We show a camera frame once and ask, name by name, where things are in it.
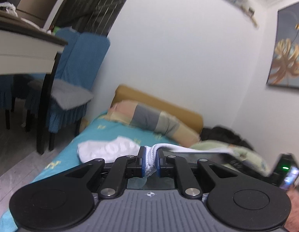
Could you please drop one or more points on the white garment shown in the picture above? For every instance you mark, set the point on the white garment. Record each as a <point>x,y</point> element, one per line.
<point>121,146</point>

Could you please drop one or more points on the mustard yellow headboard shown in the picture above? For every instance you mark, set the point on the mustard yellow headboard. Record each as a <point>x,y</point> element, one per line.
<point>192,119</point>

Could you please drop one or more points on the black clothing pile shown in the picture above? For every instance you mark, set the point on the black clothing pile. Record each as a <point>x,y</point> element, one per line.
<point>222,134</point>

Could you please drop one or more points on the green cartoon fleece blanket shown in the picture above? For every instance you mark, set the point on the green cartoon fleece blanket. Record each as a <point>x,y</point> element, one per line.
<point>249,157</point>

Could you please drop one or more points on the dark metal window grille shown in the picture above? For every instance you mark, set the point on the dark metal window grille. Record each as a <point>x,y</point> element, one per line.
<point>94,16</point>

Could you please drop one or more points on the grey seat cushion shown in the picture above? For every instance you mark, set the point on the grey seat cushion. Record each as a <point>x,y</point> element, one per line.
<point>64,94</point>

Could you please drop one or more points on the gold leaf wall painting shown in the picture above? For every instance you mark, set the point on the gold leaf wall painting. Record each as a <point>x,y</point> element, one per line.
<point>284,69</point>

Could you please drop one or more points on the person's right hand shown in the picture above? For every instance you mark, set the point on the person's right hand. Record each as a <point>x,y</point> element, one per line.
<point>292,223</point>

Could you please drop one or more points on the white dark-topped table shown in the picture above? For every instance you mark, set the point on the white dark-topped table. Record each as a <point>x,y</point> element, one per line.
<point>25,49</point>

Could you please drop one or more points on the blue covered dining chair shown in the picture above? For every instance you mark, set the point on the blue covered dining chair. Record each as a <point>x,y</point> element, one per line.
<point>79,64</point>

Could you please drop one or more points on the brown cardboard box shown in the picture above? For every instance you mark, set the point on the brown cardboard box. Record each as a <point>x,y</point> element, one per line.
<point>36,11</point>

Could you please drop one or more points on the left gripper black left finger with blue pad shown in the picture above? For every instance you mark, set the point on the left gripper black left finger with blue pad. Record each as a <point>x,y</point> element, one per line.
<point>136,165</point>

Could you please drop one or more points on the plaid pillow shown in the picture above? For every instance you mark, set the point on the plaid pillow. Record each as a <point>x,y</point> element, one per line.
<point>142,116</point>

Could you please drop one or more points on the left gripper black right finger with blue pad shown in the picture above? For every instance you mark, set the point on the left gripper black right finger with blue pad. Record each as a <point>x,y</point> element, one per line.
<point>164,163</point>

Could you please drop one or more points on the teal patterned bed sheet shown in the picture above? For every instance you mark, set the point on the teal patterned bed sheet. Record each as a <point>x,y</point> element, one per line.
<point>36,167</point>

